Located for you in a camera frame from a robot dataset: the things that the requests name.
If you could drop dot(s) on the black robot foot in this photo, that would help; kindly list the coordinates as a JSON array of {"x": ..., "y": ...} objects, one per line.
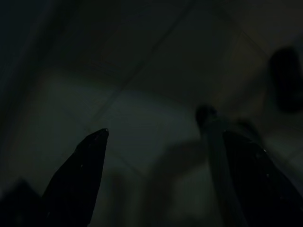
[{"x": 287, "y": 80}]

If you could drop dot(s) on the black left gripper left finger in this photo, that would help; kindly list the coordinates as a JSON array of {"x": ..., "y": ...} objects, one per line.
[{"x": 78, "y": 179}]

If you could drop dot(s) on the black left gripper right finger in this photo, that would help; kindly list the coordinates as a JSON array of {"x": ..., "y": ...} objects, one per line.
[{"x": 258, "y": 189}]

